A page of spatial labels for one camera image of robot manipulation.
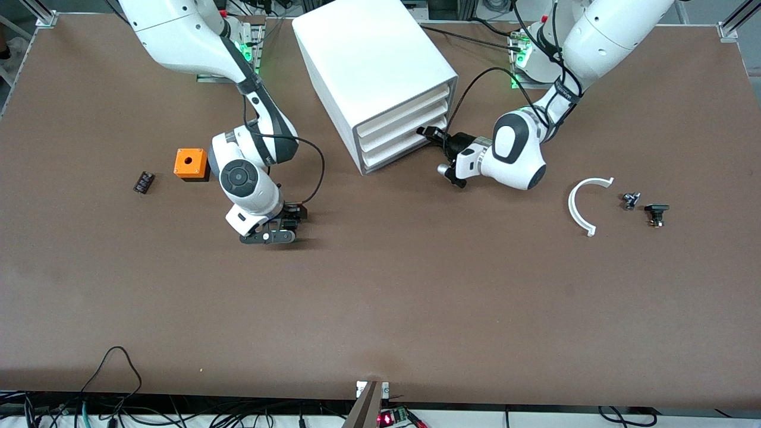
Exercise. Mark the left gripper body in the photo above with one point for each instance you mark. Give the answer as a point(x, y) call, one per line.
point(459, 144)

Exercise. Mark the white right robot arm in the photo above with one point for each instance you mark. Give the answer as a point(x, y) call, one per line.
point(178, 30)

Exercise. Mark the small black terminal block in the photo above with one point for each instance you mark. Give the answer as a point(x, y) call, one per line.
point(144, 182)

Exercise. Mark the white semicircular plastic clip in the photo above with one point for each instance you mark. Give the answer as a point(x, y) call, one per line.
point(572, 205)

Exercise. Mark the small chrome metal fitting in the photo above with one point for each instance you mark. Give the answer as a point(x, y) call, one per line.
point(630, 201)

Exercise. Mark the circuit board with red light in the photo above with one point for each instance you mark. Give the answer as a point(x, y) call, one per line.
point(386, 419)

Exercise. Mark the orange button enclosure box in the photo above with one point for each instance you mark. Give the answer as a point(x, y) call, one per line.
point(199, 163)

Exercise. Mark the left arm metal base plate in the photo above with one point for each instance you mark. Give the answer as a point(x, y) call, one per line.
point(523, 87)

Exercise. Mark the black capped switch part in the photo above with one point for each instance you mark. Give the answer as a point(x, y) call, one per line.
point(656, 208)

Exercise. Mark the grey camera mount beam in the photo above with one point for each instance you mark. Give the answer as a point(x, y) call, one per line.
point(365, 410)

